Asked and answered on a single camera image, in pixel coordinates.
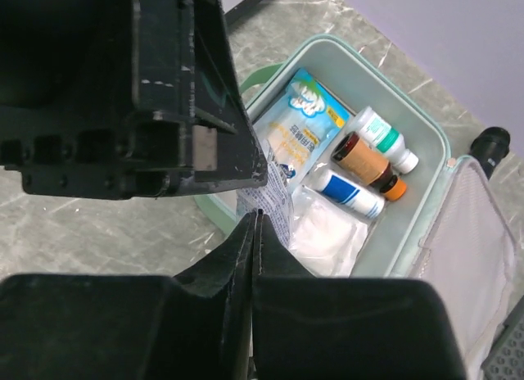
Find white gauze packet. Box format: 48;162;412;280
288;185;368;278

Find blue cotton swab pack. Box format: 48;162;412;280
254;68;352;192

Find white green medicine bottle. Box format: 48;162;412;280
352;106;419;174

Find brown orange-cap bottle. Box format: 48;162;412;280
331;132;407;201

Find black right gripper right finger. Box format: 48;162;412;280
252;215;467;379

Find mint green medicine case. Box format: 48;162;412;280
194;34;517;380

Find grey lego baseplate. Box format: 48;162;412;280
482;303;523;380

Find white blue bandage roll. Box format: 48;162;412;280
312;169;386;219

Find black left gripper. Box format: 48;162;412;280
1;0;268;200

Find clear alcohol pad packets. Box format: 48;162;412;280
236;140;294;248

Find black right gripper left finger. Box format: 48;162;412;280
1;213;256;379

